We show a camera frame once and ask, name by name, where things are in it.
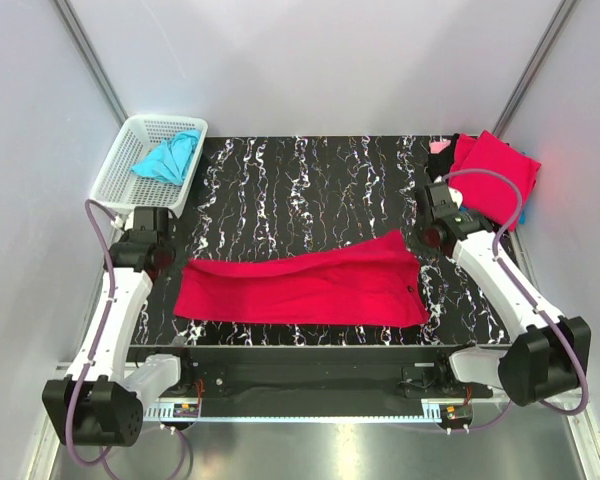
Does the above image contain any purple cable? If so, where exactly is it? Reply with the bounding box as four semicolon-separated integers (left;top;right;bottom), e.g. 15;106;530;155
64;198;194;479
442;168;591;434

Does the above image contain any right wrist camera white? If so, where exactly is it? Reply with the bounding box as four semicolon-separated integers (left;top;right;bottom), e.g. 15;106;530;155
448;187;463;208

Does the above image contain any aluminium corner post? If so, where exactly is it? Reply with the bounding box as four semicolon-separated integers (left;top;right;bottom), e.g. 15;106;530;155
491;0;580;138
50;0;128;125

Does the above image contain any red polo shirt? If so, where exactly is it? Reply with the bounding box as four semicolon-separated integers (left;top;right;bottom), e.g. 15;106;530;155
174;230;429;328

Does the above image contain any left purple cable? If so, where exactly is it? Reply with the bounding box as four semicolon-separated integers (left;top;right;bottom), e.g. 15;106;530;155
64;198;194;479

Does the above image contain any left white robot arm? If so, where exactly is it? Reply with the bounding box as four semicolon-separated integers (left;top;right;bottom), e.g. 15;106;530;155
42;207;196;448

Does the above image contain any right aluminium corner post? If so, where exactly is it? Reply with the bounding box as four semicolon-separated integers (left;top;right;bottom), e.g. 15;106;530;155
491;0;580;138

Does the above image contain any cyan crumpled t shirt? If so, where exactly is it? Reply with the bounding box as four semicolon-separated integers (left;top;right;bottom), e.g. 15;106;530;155
131;130;201;186

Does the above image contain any folded pink t shirt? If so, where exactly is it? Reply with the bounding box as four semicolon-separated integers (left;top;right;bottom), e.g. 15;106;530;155
429;140;451;154

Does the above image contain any left aluminium corner post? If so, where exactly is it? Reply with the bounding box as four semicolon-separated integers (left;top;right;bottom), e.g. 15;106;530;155
50;0;128;125

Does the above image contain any white plastic laundry basket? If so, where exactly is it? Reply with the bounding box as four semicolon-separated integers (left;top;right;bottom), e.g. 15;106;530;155
90;114;208;216

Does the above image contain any folded red t shirt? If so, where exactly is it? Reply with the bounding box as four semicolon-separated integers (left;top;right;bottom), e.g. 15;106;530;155
449;131;541;225

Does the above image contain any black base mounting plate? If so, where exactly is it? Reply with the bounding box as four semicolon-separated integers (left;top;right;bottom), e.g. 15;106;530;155
138;344;492;419

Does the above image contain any folded black t shirt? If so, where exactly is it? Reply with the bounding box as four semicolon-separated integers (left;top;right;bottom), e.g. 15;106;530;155
425;134;460;183

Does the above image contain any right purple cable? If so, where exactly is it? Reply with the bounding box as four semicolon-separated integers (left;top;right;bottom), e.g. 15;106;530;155
442;168;591;434

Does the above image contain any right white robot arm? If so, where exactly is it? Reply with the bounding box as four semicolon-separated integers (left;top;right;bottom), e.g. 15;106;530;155
416;182;591;406

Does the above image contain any aluminium frame rail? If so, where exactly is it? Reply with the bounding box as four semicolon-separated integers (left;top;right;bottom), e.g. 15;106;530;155
47;363;592;401

